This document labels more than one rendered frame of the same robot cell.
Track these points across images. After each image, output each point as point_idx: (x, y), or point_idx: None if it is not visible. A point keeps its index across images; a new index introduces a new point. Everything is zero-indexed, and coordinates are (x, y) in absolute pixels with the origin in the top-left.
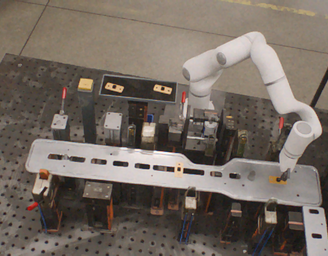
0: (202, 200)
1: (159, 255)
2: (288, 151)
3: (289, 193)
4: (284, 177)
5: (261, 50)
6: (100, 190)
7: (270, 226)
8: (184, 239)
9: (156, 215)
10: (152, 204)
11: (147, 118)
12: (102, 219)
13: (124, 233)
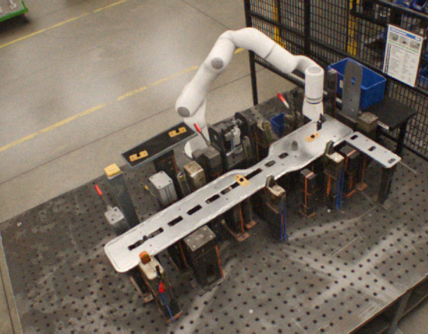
0: None
1: (276, 262)
2: (314, 98)
3: (328, 139)
4: (321, 123)
5: (246, 33)
6: (201, 236)
7: (342, 164)
8: (283, 236)
9: (244, 239)
10: (234, 234)
11: None
12: (214, 268)
13: (235, 270)
